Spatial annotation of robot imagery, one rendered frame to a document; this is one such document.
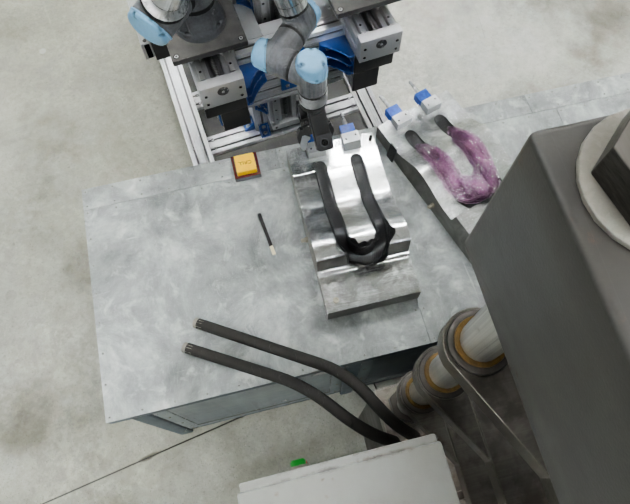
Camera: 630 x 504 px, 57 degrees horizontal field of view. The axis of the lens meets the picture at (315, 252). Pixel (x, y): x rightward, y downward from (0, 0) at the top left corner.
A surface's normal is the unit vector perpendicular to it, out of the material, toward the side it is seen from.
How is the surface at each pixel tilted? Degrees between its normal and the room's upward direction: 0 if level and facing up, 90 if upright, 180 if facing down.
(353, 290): 0
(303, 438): 0
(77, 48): 0
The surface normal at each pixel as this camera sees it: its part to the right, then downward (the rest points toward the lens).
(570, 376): -0.97, 0.22
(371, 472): -0.01, -0.37
